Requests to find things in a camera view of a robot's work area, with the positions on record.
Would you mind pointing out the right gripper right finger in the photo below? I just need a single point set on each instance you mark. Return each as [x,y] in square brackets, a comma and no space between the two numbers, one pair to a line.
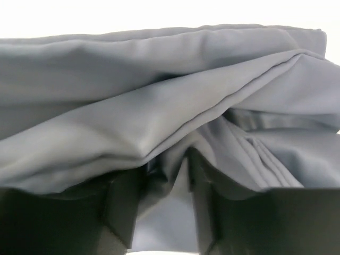
[232,219]

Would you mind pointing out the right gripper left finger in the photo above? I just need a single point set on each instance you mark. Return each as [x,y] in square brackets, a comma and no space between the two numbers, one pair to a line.
[95,217]

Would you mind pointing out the grey cloth placemat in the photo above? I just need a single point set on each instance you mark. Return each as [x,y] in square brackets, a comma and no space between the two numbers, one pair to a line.
[260,103]

